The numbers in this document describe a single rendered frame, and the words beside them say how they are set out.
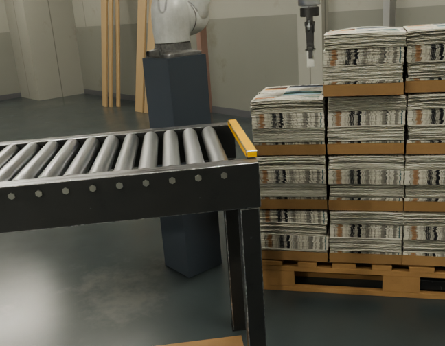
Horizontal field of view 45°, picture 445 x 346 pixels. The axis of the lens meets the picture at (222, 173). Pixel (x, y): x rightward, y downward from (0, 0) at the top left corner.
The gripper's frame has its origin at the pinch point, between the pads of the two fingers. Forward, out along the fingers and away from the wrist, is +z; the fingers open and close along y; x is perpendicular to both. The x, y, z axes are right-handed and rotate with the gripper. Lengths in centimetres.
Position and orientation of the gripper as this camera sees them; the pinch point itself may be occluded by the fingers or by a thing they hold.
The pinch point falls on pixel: (310, 58)
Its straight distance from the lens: 225.0
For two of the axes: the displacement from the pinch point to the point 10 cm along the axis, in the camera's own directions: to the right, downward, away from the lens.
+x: -9.7, 0.0, 2.4
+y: 2.3, -3.0, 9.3
